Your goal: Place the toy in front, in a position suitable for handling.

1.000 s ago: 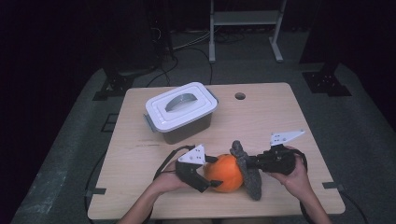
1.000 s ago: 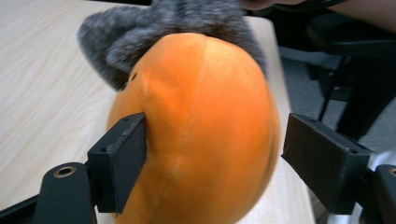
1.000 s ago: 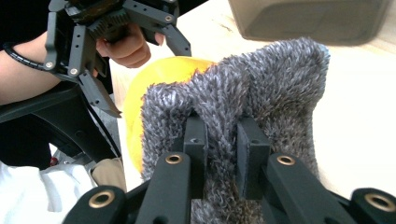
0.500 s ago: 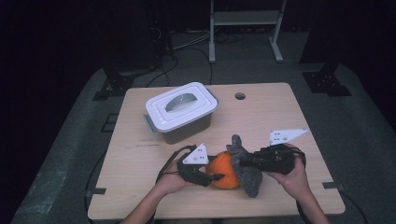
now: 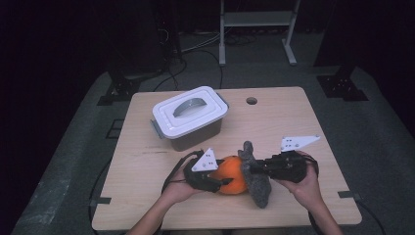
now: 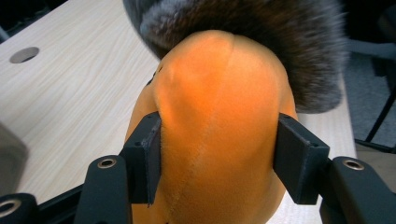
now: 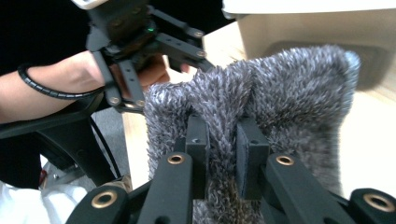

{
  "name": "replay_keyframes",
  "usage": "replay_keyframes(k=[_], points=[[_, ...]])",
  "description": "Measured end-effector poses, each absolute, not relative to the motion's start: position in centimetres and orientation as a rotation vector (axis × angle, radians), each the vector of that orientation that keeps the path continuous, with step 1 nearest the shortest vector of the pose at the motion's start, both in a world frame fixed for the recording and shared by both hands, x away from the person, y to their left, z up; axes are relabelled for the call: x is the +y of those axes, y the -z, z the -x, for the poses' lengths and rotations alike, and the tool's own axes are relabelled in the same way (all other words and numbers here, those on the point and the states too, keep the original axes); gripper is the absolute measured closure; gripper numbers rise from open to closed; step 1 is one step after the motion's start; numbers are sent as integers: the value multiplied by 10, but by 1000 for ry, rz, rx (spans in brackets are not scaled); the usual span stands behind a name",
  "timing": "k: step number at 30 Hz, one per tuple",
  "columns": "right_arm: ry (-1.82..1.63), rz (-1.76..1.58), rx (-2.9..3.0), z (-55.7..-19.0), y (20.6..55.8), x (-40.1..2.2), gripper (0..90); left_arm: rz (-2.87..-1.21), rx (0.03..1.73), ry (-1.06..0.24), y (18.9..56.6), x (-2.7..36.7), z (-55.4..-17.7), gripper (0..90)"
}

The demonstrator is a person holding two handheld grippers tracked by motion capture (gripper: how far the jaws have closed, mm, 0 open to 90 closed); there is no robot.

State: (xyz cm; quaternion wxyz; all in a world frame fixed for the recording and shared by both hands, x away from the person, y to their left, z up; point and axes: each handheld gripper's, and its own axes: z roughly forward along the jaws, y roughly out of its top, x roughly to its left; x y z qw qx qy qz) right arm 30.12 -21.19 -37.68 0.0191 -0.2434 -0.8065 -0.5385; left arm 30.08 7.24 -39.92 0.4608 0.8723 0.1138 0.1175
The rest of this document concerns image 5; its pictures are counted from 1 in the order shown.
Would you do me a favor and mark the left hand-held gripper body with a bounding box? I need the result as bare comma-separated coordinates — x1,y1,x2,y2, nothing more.
183,147,226,194

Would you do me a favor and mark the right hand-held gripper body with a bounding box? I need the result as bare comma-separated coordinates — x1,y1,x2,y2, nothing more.
268,134,321,184

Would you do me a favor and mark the orange plush toy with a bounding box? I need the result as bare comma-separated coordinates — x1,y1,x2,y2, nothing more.
209,155,249,196

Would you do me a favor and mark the grey fluffy cloth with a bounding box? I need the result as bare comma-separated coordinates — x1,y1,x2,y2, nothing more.
237,140,272,210

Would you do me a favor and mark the translucent grey storage box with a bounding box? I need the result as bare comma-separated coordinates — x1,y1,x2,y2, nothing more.
150,92,229,153

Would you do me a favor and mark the person's right hand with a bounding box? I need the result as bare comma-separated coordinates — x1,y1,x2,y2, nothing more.
282,150,323,213

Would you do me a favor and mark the person's left hand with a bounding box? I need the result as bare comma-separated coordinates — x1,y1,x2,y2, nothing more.
161,163,205,205

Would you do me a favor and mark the black stand base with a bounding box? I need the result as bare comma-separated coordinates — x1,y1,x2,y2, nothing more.
314,62,370,102
96,58,164,107

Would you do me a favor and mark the white metal stand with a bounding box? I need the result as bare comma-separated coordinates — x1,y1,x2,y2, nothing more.
218,0,301,67

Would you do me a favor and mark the right hand-held gripper cable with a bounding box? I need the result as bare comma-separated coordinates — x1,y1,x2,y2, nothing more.
304,155,320,177

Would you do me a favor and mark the hand-held gripper cable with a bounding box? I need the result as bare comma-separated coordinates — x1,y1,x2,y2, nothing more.
304,155,320,177
161,150,205,195

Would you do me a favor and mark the left hand-held gripper cable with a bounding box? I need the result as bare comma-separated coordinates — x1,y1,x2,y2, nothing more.
161,150,205,195

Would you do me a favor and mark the black floor cable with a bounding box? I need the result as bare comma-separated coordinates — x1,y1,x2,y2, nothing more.
153,48,224,92

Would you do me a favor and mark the thin black cable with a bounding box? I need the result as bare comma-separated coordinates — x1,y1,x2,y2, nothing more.
355,200,388,235
87,159,112,235

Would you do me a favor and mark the white floor cable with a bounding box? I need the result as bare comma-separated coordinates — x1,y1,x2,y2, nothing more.
180,30,223,55

